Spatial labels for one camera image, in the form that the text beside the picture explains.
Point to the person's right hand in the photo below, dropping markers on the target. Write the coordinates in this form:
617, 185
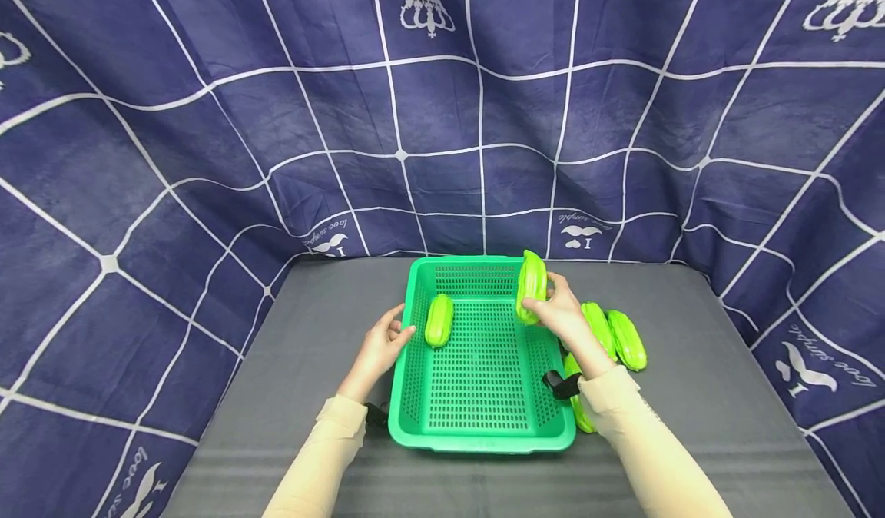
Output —
570, 324

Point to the person's left hand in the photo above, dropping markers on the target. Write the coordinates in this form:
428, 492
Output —
375, 353

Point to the person's right thumb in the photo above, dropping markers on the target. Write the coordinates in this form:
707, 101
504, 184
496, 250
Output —
535, 303

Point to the person's left index finger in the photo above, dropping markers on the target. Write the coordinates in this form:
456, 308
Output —
392, 314

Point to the person's left thumb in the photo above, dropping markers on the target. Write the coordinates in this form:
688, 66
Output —
406, 334

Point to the person's right index finger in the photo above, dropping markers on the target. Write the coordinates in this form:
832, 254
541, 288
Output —
555, 284

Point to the green toy chayote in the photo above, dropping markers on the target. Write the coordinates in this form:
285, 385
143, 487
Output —
531, 280
599, 331
579, 414
439, 320
628, 340

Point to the person's right forearm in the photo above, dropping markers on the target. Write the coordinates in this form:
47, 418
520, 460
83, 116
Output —
650, 456

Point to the person's left forearm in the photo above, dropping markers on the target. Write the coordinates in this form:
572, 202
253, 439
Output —
319, 464

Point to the black wrist band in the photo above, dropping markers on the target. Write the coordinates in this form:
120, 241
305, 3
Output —
561, 384

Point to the green plastic perforated basket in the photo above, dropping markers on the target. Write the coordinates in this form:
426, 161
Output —
484, 380

